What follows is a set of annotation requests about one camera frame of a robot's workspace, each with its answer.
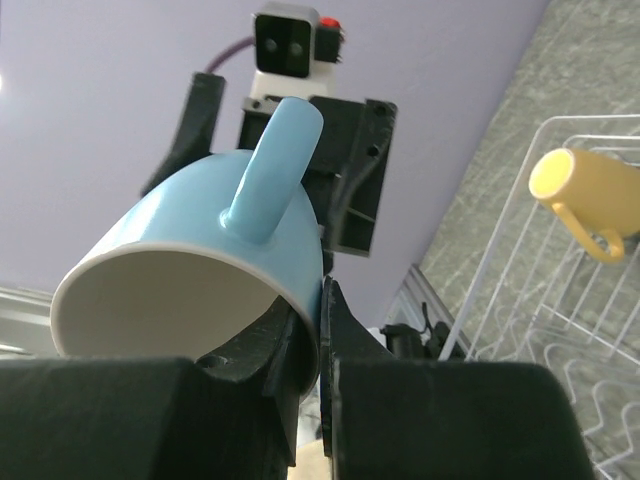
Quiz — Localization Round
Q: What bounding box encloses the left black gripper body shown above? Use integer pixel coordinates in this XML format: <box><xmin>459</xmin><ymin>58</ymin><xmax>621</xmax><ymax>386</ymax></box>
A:
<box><xmin>237</xmin><ymin>94</ymin><xmax>399</xmax><ymax>259</ymax></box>

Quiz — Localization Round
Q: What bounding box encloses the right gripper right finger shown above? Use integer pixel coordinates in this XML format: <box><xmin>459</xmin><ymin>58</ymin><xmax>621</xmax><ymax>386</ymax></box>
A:
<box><xmin>320</xmin><ymin>278</ymin><xmax>594</xmax><ymax>479</ymax></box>

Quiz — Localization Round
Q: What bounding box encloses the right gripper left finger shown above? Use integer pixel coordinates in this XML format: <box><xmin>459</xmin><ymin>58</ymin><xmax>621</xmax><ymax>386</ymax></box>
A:
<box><xmin>1</xmin><ymin>299</ymin><xmax>300</xmax><ymax>479</ymax></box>

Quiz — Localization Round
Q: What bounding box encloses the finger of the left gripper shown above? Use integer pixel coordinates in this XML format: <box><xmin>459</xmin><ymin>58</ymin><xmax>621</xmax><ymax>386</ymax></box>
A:
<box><xmin>334</xmin><ymin>99</ymin><xmax>397</xmax><ymax>257</ymax></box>
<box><xmin>141</xmin><ymin>72</ymin><xmax>226</xmax><ymax>195</ymax></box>

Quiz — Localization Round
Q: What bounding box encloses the light blue ceramic mug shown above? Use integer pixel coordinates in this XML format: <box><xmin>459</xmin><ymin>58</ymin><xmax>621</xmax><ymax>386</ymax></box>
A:
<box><xmin>48</xmin><ymin>95</ymin><xmax>327</xmax><ymax>396</ymax></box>

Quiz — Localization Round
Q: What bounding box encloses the yellow ceramic mug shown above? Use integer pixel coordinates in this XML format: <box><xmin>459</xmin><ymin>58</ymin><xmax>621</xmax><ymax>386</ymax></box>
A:
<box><xmin>528</xmin><ymin>148</ymin><xmax>639</xmax><ymax>263</ymax></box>

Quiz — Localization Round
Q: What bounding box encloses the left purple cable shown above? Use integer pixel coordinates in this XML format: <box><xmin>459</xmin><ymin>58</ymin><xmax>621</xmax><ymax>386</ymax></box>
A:
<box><xmin>202</xmin><ymin>35</ymin><xmax>257</xmax><ymax>76</ymax></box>

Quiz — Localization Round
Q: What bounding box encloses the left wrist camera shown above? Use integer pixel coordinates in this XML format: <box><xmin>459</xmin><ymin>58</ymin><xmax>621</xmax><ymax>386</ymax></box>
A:
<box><xmin>250</xmin><ymin>1</ymin><xmax>344</xmax><ymax>101</ymax></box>

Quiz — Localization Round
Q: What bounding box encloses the white wire dish rack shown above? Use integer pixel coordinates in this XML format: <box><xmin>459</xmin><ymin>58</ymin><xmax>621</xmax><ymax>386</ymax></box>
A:
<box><xmin>441</xmin><ymin>114</ymin><xmax>639</xmax><ymax>479</ymax></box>

